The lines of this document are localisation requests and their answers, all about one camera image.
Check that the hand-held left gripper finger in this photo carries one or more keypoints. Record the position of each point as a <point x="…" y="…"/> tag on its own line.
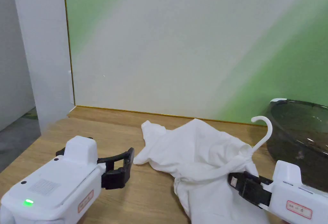
<point x="115" y="179"/>
<point x="120" y="155"/>

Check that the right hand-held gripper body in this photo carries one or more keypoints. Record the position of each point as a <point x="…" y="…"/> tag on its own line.
<point x="294" y="198"/>

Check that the dark translucent basin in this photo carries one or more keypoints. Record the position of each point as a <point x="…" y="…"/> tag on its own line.
<point x="294" y="126"/>

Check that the white plastic clothes hanger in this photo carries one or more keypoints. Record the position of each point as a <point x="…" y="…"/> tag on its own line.
<point x="269" y="131"/>

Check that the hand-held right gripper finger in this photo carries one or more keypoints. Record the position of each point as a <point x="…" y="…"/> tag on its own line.
<point x="258" y="178"/>
<point x="243" y="187"/>

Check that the white garment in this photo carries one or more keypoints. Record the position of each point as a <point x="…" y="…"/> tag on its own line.
<point x="200" y="144"/>

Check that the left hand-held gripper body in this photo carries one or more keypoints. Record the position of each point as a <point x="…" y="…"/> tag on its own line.
<point x="53" y="183"/>

